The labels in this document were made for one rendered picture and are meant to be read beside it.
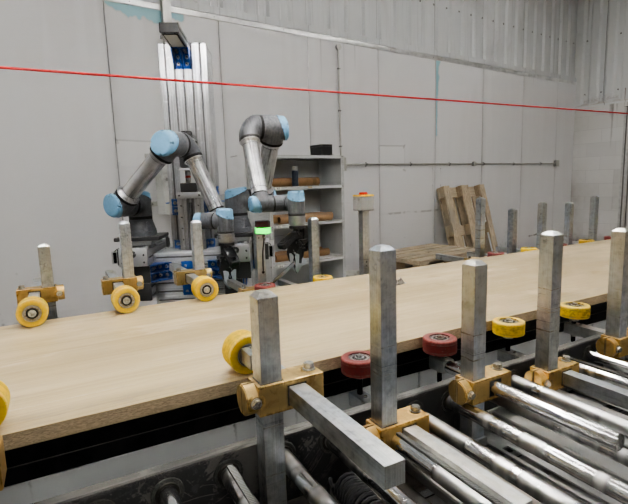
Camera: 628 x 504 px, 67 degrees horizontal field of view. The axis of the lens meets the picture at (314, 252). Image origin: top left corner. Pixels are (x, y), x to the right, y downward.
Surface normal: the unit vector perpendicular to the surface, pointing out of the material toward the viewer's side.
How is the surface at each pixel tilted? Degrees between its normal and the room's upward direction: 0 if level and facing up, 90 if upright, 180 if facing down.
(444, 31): 90
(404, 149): 90
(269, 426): 90
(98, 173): 90
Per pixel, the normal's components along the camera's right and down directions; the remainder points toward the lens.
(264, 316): 0.47, 0.11
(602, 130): -0.82, 0.11
